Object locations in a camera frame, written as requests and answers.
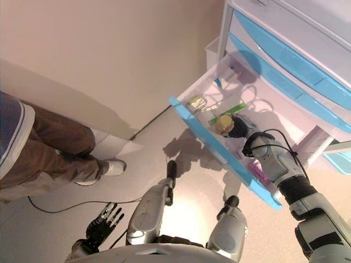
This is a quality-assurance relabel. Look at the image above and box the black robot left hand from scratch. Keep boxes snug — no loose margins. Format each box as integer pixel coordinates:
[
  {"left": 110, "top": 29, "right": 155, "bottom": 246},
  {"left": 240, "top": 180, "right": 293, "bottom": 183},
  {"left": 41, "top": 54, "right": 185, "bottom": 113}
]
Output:
[{"left": 86, "top": 202, "right": 124, "bottom": 243}]

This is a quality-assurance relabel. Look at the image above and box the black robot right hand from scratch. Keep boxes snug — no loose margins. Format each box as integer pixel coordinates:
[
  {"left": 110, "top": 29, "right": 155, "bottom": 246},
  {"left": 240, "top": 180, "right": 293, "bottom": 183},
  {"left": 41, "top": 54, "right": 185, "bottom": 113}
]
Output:
[{"left": 222, "top": 115, "right": 260, "bottom": 140}]

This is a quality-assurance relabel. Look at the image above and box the clear bottle of yellow capsules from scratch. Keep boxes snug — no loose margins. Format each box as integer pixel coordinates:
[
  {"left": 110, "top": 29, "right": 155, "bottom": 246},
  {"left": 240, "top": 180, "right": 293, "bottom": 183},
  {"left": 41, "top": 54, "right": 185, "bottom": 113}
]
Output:
[{"left": 214, "top": 114, "right": 235, "bottom": 135}]

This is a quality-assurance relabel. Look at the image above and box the blue front drawer with medicines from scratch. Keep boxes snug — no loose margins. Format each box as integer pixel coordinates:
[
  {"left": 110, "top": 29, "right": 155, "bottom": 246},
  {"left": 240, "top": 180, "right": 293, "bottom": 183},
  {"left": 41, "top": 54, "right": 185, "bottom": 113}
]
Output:
[{"left": 168, "top": 53, "right": 334, "bottom": 211}]

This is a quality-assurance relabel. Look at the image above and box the long green white medicine box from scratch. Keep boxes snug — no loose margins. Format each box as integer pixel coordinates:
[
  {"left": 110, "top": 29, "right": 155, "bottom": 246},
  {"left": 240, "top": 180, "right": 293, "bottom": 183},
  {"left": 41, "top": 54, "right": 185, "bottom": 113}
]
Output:
[{"left": 208, "top": 102, "right": 247, "bottom": 127}]

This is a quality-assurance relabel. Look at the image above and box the purple white medicine box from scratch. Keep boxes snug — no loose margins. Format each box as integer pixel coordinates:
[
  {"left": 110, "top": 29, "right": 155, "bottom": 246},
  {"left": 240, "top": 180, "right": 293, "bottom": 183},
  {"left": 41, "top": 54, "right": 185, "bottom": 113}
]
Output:
[{"left": 248, "top": 160, "right": 271, "bottom": 186}]

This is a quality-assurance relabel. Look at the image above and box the small green white medicine box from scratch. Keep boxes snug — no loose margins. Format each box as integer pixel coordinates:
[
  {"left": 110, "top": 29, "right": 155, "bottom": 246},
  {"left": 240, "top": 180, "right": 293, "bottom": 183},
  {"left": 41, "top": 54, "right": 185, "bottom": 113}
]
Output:
[{"left": 188, "top": 95, "right": 206, "bottom": 110}]

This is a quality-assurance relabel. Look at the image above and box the blue white medicine box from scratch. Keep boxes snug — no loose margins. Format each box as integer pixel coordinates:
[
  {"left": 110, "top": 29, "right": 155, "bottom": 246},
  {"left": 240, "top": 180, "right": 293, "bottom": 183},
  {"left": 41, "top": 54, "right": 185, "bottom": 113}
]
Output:
[{"left": 215, "top": 64, "right": 242, "bottom": 88}]

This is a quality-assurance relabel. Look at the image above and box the blue front cart drawer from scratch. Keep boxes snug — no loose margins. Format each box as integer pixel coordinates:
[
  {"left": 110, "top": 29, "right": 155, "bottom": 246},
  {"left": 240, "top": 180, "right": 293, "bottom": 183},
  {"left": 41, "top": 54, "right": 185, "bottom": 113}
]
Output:
[
  {"left": 233, "top": 9, "right": 351, "bottom": 107},
  {"left": 228, "top": 32, "right": 351, "bottom": 134}
]

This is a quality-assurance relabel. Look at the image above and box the white side bin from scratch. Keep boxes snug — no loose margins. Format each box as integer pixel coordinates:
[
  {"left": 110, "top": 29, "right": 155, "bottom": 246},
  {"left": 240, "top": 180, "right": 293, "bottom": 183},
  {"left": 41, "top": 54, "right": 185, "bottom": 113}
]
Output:
[{"left": 205, "top": 37, "right": 223, "bottom": 71}]

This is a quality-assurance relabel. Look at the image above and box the person in brown trousers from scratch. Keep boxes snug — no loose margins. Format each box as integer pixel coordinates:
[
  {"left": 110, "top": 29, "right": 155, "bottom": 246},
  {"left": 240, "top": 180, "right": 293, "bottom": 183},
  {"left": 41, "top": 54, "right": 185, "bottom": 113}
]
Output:
[{"left": 0, "top": 92, "right": 127, "bottom": 203}]

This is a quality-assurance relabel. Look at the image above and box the white medical cart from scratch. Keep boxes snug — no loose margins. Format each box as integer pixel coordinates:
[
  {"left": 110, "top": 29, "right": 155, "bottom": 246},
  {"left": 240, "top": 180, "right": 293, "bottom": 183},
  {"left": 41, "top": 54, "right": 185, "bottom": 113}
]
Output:
[{"left": 205, "top": 0, "right": 351, "bottom": 203}]

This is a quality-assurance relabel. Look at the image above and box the black floor cable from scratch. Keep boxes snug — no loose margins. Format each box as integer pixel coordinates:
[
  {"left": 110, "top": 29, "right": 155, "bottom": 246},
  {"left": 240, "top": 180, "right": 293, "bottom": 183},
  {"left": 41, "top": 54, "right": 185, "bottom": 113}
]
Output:
[{"left": 27, "top": 196, "right": 142, "bottom": 214}]

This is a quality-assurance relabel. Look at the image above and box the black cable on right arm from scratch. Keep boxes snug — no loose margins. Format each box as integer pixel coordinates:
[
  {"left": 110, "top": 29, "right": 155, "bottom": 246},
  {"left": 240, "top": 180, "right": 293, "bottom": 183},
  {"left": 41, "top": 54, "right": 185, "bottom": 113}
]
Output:
[{"left": 246, "top": 129, "right": 310, "bottom": 179}]

